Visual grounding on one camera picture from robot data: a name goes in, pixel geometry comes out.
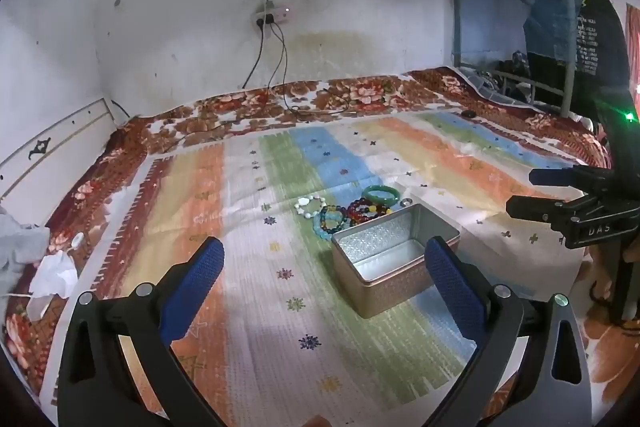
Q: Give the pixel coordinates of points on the white headboard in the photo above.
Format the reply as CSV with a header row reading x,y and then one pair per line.
x,y
50,157

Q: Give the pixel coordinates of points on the pile of dark clothes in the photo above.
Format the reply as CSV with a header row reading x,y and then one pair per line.
x,y
505,74

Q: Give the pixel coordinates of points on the metal bed frame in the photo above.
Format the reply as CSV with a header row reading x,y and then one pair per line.
x,y
567,87

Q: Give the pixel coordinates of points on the grey cloth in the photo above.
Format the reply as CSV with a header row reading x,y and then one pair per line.
x,y
20,242

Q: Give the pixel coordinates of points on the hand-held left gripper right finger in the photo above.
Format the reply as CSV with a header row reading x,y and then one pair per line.
x,y
452,292

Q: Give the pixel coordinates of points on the green jade bangle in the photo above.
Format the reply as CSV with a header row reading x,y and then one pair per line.
x,y
372,198

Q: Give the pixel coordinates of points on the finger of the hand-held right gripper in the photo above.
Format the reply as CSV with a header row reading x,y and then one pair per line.
x,y
555,177
530,208

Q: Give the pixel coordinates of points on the embossed metal tin box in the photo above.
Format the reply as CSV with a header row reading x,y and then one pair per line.
x,y
380,292

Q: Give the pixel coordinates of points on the crumpled white paper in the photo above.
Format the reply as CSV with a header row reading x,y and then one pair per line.
x,y
52,277

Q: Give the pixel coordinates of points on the white power strip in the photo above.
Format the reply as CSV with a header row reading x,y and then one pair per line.
x,y
272,13

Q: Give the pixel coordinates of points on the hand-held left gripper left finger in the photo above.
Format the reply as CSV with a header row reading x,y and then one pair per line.
x,y
200,287

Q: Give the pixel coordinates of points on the black printed t-shirt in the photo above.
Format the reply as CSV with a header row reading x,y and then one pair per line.
x,y
597,37

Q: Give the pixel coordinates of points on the pastel striped mat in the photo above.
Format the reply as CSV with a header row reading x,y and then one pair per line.
x,y
280,147

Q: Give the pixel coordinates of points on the small black object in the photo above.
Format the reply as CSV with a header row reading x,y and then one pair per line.
x,y
468,113

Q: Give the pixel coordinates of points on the person's right hand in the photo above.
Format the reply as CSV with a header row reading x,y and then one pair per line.
x,y
597,277

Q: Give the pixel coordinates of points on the brown floral blanket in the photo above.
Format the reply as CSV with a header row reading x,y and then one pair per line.
x,y
300,94

